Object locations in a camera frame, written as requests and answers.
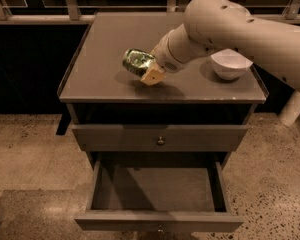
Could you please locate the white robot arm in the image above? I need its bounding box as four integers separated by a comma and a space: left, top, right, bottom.
141, 0, 300, 92

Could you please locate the white pipe post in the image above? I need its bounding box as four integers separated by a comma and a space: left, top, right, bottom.
278, 91, 300, 126

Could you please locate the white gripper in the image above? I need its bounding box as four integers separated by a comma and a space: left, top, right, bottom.
141, 24, 207, 86

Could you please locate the closed grey top drawer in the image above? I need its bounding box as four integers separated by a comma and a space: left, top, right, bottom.
72, 124, 247, 152

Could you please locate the green soda can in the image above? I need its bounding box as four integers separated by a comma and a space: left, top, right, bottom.
122, 49, 155, 77

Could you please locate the grey drawer cabinet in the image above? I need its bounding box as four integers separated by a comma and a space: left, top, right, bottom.
57, 11, 270, 172

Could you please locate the white ceramic bowl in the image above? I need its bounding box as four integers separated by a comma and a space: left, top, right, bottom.
210, 49, 253, 80

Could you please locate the brass top drawer knob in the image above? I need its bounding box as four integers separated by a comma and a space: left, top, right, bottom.
157, 136, 165, 146

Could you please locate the open grey middle drawer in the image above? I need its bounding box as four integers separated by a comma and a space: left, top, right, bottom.
75, 152, 243, 233

